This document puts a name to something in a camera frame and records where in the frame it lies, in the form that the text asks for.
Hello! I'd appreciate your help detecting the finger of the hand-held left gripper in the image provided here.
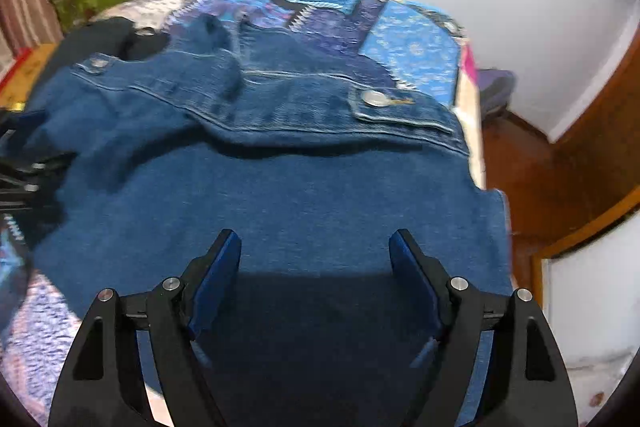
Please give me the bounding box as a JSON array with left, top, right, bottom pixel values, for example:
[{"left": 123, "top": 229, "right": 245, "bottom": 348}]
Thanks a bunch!
[{"left": 0, "top": 151, "right": 76, "bottom": 208}]

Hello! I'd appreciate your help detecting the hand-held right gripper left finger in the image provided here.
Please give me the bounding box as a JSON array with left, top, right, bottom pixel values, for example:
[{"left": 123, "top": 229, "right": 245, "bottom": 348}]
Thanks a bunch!
[{"left": 47, "top": 228, "right": 243, "bottom": 427}]

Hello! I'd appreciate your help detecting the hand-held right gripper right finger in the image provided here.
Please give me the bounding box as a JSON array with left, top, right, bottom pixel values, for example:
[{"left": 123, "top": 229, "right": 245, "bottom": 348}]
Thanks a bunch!
[{"left": 389, "top": 228, "right": 581, "bottom": 427}]

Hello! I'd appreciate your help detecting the blue denim jacket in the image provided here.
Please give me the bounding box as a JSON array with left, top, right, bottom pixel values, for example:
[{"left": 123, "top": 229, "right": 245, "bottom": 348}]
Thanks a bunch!
[{"left": 22, "top": 14, "right": 513, "bottom": 427}]

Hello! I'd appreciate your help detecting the wooden lap desk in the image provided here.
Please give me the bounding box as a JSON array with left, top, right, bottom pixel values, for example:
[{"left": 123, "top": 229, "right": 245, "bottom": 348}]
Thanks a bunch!
[{"left": 0, "top": 44, "right": 58, "bottom": 108}]

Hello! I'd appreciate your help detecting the black garment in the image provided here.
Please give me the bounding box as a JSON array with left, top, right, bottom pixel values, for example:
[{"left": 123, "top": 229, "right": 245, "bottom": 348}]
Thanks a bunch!
[{"left": 47, "top": 17, "right": 171, "bottom": 72}]

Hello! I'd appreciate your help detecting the white heart sliding door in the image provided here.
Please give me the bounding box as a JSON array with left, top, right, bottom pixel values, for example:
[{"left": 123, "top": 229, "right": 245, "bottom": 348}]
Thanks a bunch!
[{"left": 530, "top": 187, "right": 640, "bottom": 413}]

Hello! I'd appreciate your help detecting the patchwork quilt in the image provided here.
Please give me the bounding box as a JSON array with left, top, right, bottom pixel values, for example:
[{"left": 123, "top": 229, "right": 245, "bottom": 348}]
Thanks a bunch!
[{"left": 0, "top": 0, "right": 488, "bottom": 408}]

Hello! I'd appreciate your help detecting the brown wooden door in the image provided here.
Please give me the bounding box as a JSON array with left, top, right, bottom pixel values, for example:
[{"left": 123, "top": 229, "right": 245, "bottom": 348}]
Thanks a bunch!
[{"left": 550, "top": 19, "right": 640, "bottom": 228}]

